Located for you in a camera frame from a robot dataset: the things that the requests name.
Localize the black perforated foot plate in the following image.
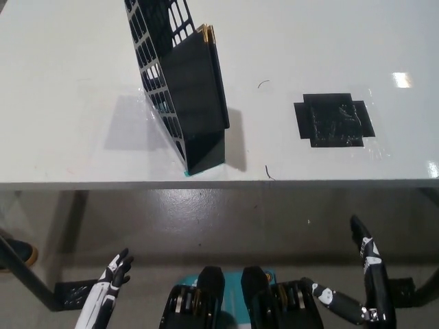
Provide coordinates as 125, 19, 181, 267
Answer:
54, 278, 99, 307
385, 276, 416, 303

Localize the black teal robot torso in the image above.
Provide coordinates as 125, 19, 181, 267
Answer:
159, 265, 325, 329

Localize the black metal stand bar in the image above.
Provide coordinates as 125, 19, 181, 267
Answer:
0, 236, 69, 313
412, 262, 439, 308

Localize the black mesh file shelf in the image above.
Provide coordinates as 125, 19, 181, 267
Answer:
123, 0, 226, 174

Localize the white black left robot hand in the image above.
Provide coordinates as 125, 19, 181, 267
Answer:
73, 247, 135, 329

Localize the black notebook with gold corners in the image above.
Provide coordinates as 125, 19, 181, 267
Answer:
160, 23, 231, 134

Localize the black shoe with tan sole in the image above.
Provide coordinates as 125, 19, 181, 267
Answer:
0, 237, 39, 274

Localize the black tape patch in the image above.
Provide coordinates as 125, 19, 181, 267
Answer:
294, 93, 376, 149

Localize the grey table leg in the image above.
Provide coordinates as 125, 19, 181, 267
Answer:
43, 190, 87, 289

